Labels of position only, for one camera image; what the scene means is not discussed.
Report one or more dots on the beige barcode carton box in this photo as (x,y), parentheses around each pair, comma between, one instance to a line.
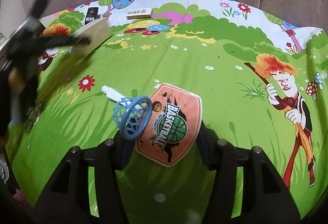
(97,31)

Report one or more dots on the black rectangular box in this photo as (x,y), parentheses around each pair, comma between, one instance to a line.
(91,15)

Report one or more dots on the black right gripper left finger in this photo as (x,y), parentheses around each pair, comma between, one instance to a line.
(65,197)

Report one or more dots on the small beige labelled box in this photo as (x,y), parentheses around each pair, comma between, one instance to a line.
(139,13)

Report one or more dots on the green cartoon print tablecloth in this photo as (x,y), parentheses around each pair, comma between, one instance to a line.
(261,80)

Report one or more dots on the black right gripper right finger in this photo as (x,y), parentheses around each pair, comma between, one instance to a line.
(265,197)

